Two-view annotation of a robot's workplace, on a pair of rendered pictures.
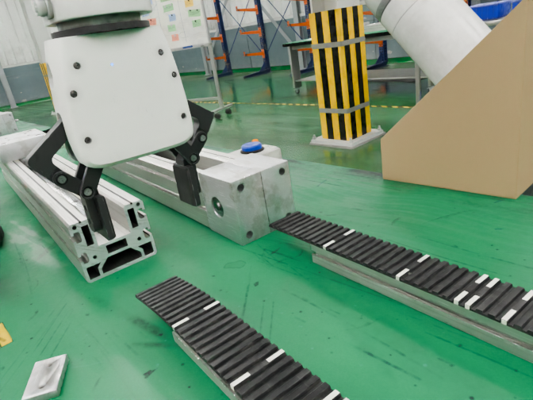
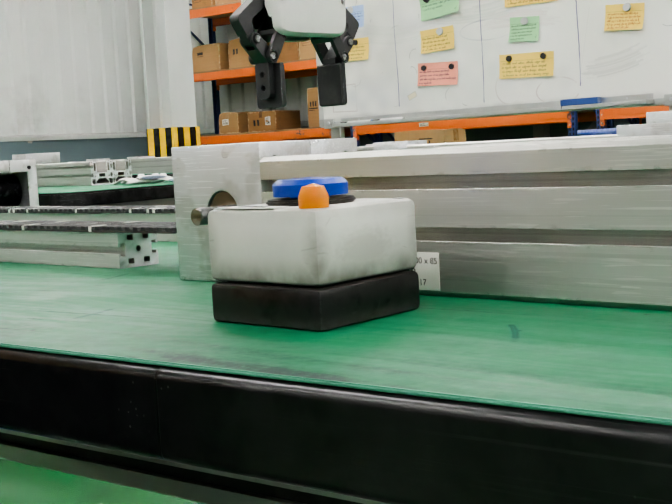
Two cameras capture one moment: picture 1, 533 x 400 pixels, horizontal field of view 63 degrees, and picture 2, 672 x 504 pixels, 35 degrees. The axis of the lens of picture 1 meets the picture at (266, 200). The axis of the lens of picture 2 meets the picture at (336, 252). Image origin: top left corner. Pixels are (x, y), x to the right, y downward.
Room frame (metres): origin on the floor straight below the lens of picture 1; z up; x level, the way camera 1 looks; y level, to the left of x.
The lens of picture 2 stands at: (1.37, -0.12, 0.87)
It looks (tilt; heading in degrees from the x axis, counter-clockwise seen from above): 6 degrees down; 166
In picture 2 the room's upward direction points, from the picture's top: 3 degrees counter-clockwise
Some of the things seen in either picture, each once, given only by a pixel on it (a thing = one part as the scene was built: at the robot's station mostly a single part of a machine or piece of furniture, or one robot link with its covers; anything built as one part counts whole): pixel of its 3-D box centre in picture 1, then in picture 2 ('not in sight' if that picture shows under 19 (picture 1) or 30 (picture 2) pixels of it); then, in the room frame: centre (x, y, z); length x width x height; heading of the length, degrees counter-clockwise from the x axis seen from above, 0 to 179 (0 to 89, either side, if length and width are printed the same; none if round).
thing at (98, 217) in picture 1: (82, 205); (338, 71); (0.34, 0.15, 0.94); 0.03 x 0.03 x 0.07; 35
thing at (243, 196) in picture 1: (254, 194); (256, 209); (0.61, 0.02, 0.83); 0.12 x 0.09 x 0.10; 124
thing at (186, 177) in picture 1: (194, 167); (260, 71); (0.41, 0.06, 0.94); 0.03 x 0.03 x 0.07; 35
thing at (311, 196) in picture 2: not in sight; (313, 195); (0.85, 0.00, 0.85); 0.01 x 0.01 x 0.01
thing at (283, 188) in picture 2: (251, 148); (310, 195); (0.81, 0.01, 0.84); 0.04 x 0.04 x 0.02
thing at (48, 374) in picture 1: (47, 378); not in sight; (0.33, 0.23, 0.78); 0.05 x 0.03 x 0.01; 10
